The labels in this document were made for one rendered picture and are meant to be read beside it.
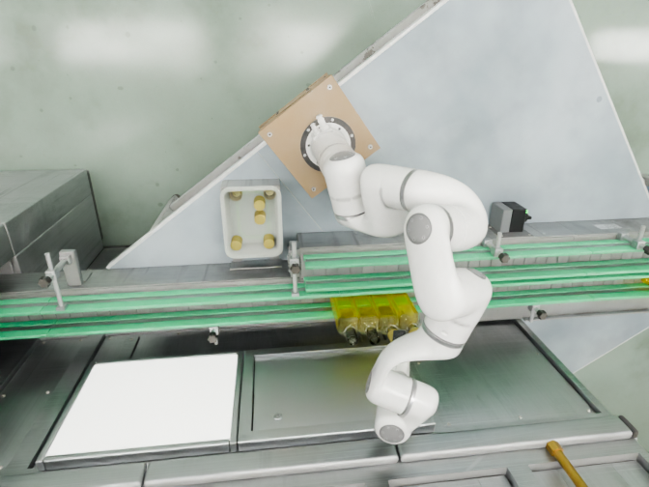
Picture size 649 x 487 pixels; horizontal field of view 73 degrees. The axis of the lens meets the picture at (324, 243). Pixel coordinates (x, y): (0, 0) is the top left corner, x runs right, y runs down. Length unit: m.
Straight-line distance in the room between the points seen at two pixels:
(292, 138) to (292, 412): 0.71
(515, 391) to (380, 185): 0.75
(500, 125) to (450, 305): 0.89
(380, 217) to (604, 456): 0.76
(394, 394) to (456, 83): 0.92
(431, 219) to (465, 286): 0.12
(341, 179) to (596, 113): 0.97
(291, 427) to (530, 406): 0.63
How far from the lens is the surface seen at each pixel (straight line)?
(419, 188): 0.83
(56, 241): 1.87
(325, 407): 1.18
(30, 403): 1.46
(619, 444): 1.33
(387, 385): 0.90
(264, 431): 1.12
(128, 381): 1.35
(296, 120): 1.23
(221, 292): 1.34
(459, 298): 0.73
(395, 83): 1.37
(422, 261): 0.74
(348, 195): 0.97
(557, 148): 1.63
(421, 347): 0.84
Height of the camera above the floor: 2.07
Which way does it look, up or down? 65 degrees down
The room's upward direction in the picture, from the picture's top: 163 degrees clockwise
